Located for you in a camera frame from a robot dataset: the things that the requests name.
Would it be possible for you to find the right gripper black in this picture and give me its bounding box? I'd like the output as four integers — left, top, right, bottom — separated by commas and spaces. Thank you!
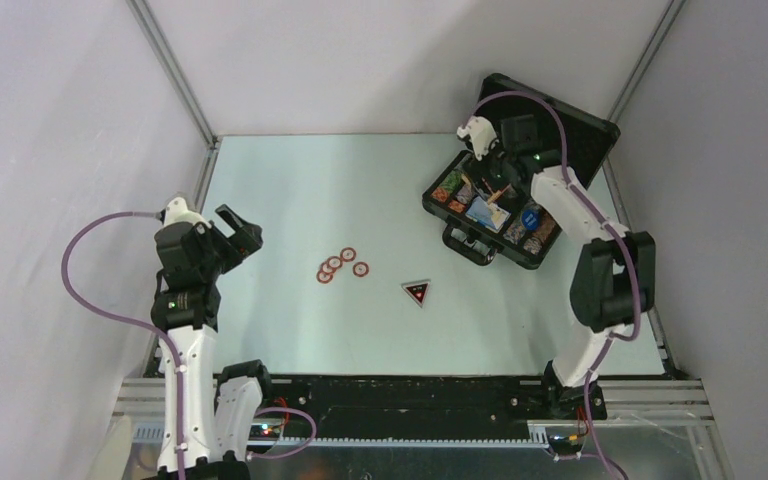
460, 131, 516, 201

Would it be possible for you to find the black triangular all-in button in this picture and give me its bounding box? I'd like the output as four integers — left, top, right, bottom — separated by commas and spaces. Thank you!
400, 279, 431, 308

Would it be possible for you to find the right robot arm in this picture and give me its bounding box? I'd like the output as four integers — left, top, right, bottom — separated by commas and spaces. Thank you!
503, 116, 656, 420

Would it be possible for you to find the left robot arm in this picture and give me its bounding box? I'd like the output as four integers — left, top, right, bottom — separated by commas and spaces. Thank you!
151, 197, 276, 479

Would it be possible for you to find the black poker set case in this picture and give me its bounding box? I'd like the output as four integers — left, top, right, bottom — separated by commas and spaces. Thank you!
422, 73, 620, 270

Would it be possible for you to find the purple chip stack row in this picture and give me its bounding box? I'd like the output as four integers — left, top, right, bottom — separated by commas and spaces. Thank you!
447, 174, 479, 213

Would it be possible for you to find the green chip stack row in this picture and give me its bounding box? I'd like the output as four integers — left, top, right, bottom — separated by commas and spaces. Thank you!
431, 151, 473, 205

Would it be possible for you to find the blue card deck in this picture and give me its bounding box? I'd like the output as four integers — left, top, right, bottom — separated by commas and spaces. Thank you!
465, 197, 510, 233

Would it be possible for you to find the blue orange chip stack row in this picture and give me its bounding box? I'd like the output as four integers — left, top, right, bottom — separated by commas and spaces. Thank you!
503, 216, 531, 245

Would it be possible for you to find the blue round dealer button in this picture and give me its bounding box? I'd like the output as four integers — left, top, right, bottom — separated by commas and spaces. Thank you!
520, 208, 540, 231

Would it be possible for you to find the dark orange chip stack row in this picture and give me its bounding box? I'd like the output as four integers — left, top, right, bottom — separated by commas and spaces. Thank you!
523, 212, 557, 255

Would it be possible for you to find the red poker chip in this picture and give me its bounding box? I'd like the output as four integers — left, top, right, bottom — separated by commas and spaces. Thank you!
320, 261, 334, 276
316, 271, 333, 284
352, 261, 370, 278
326, 256, 343, 271
340, 247, 357, 263

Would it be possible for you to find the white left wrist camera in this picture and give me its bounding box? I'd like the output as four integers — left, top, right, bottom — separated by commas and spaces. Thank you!
161, 195, 205, 227

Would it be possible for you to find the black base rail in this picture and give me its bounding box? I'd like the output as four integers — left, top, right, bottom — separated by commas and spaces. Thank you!
251, 374, 597, 444

